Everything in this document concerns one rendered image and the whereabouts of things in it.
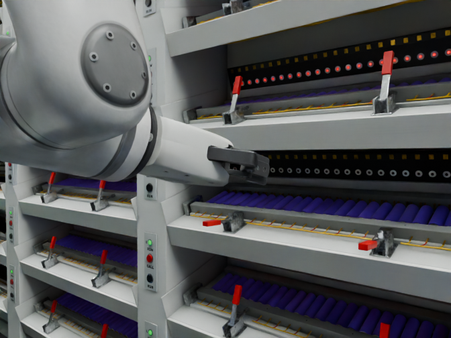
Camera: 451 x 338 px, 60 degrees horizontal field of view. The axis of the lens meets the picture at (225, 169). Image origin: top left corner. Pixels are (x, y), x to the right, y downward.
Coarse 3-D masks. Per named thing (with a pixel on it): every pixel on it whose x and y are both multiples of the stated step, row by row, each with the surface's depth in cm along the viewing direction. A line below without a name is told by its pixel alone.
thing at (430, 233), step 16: (192, 208) 82; (208, 208) 79; (224, 208) 76; (240, 208) 74; (256, 208) 73; (256, 224) 70; (288, 224) 68; (304, 224) 66; (320, 224) 64; (336, 224) 62; (352, 224) 60; (368, 224) 58; (384, 224) 57; (400, 224) 56; (416, 224) 55; (416, 240) 55; (432, 240) 53; (448, 240) 52
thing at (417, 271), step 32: (192, 192) 85; (448, 192) 63; (192, 224) 78; (256, 256) 67; (288, 256) 63; (320, 256) 59; (352, 256) 55; (416, 256) 52; (448, 256) 51; (384, 288) 54; (416, 288) 51; (448, 288) 48
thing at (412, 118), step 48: (336, 48) 73; (384, 48) 68; (432, 48) 63; (240, 96) 89; (288, 96) 79; (336, 96) 63; (384, 96) 54; (432, 96) 55; (240, 144) 69; (288, 144) 63; (336, 144) 57; (384, 144) 53; (432, 144) 49
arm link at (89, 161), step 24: (0, 48) 24; (0, 72) 23; (0, 96) 23; (0, 120) 23; (0, 144) 25; (24, 144) 25; (96, 144) 29; (120, 144) 31; (48, 168) 30; (72, 168) 30; (96, 168) 31
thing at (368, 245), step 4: (380, 232) 54; (380, 236) 54; (384, 236) 54; (368, 240) 51; (372, 240) 53; (376, 240) 53; (380, 240) 53; (384, 240) 53; (360, 244) 49; (364, 244) 49; (368, 244) 49; (372, 244) 50; (376, 244) 51; (360, 248) 49; (364, 248) 48; (368, 248) 49; (372, 248) 50
